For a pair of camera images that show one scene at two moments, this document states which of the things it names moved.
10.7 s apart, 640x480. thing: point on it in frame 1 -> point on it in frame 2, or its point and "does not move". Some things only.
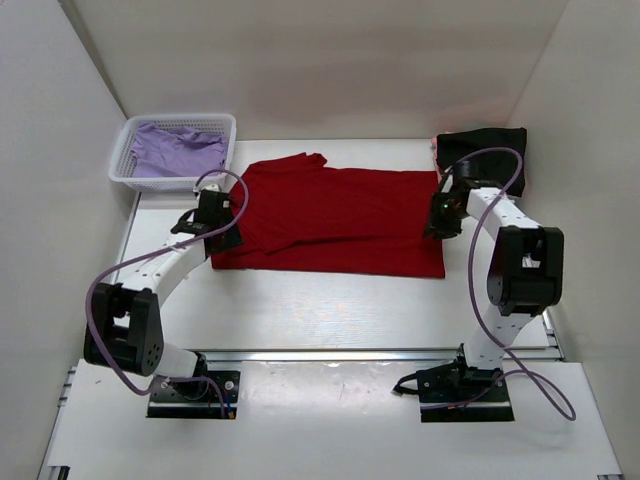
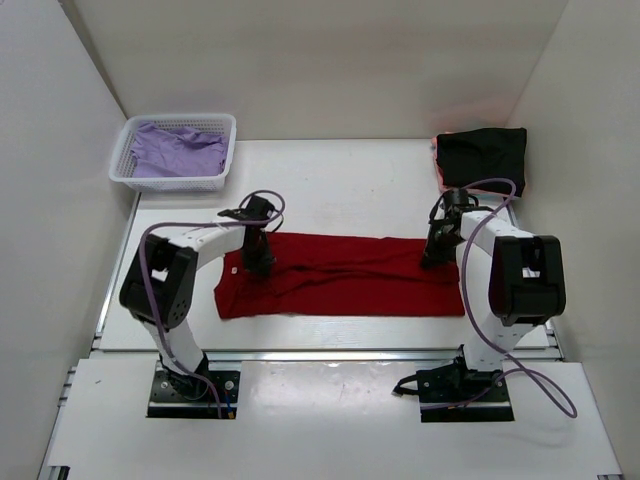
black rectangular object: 551,352 does not move
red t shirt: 307,220 -> 318,275
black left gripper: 235,238 -> 255,266
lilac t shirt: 161,152 does not move
